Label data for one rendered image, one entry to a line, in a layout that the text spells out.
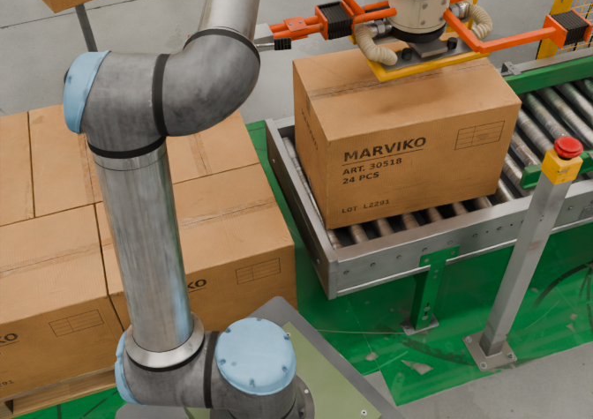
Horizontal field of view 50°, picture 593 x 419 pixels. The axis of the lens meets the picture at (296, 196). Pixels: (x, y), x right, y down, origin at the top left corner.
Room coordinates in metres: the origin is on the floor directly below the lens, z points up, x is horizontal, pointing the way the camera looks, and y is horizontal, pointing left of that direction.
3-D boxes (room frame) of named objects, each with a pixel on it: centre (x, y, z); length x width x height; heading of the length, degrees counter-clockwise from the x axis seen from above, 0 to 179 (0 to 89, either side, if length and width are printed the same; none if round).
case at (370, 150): (1.59, -0.34, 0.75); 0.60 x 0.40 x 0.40; 103
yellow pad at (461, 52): (1.50, -0.39, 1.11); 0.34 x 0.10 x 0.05; 107
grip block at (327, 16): (1.52, -0.12, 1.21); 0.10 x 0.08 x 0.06; 17
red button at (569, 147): (1.18, -0.70, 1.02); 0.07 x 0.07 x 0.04
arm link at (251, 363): (0.61, 0.10, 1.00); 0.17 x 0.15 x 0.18; 85
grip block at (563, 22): (1.43, -0.72, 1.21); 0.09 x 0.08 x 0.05; 17
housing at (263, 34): (1.45, 0.08, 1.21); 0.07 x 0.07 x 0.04; 17
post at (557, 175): (1.18, -0.70, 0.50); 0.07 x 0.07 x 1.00; 17
